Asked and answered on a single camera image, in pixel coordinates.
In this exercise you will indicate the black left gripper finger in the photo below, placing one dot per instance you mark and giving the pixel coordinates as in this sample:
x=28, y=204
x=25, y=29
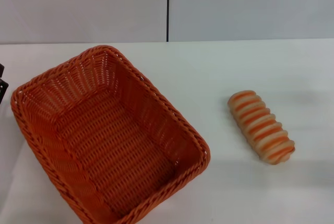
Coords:
x=1, y=70
x=3, y=91

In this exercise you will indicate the orange woven plastic basket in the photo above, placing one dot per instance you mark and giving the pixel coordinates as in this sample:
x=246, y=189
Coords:
x=109, y=135

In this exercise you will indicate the orange striped bread roll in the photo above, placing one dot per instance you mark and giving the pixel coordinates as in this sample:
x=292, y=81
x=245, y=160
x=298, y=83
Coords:
x=261, y=127

